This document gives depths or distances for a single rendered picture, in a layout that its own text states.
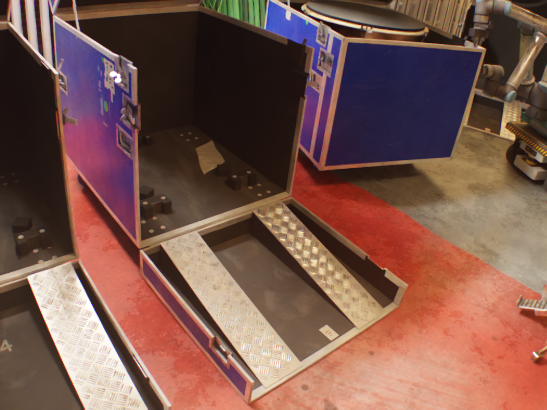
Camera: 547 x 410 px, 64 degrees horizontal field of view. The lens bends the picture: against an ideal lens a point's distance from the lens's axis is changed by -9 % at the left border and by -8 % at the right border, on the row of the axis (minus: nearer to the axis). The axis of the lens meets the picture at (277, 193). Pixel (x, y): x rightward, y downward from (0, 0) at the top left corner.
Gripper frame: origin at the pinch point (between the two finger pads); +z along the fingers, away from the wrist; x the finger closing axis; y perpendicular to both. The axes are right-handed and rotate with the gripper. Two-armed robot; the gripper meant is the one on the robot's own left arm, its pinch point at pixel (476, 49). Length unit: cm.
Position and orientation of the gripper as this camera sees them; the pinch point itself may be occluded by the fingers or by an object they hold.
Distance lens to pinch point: 324.4
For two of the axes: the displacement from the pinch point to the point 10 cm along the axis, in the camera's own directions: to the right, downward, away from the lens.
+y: -3.7, -3.7, 8.5
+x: -9.3, 0.9, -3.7
